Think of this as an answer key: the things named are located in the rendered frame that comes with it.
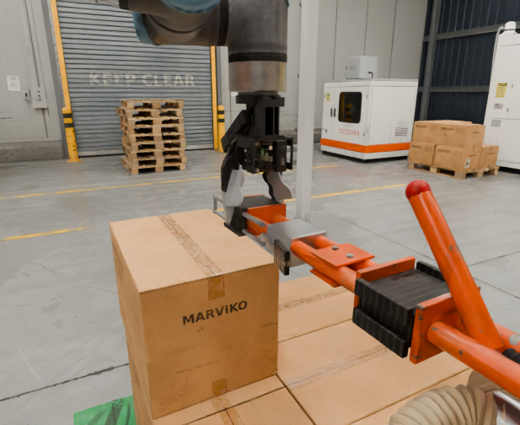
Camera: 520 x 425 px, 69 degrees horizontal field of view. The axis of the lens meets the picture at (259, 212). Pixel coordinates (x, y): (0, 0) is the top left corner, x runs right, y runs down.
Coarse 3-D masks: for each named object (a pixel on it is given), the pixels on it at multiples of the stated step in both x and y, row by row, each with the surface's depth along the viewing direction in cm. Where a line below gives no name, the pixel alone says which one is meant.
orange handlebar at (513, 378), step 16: (256, 224) 61; (320, 240) 53; (304, 256) 50; (320, 256) 46; (336, 256) 46; (352, 256) 46; (368, 256) 46; (320, 272) 48; (336, 272) 44; (352, 272) 43; (352, 288) 42; (432, 336) 33; (448, 336) 32; (464, 336) 32; (512, 336) 32; (448, 352) 32; (464, 352) 31; (480, 352) 30; (496, 352) 30; (480, 368) 30; (496, 368) 29; (512, 368) 28; (496, 384) 29; (512, 384) 28
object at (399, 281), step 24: (384, 264) 41; (408, 264) 42; (360, 288) 38; (384, 288) 38; (408, 288) 38; (432, 288) 38; (480, 288) 36; (360, 312) 39; (384, 312) 35; (408, 312) 33; (432, 312) 33; (456, 312) 35; (384, 336) 36; (408, 336) 34
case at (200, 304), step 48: (144, 240) 126; (192, 240) 126; (240, 240) 126; (144, 288) 95; (192, 288) 100; (240, 288) 107; (144, 336) 97; (192, 336) 104; (240, 336) 112; (144, 384) 111; (192, 384) 108; (240, 384) 117
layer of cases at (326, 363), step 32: (288, 288) 177; (320, 288) 177; (288, 320) 152; (320, 320) 152; (128, 352) 152; (288, 352) 133; (320, 352) 133; (352, 352) 133; (384, 352) 133; (256, 384) 119; (288, 384) 119; (320, 384) 119; (352, 384) 119; (384, 384) 119; (416, 384) 119; (448, 384) 119; (192, 416) 107; (224, 416) 107; (256, 416) 107; (288, 416) 107; (320, 416) 107; (352, 416) 107; (384, 416) 107
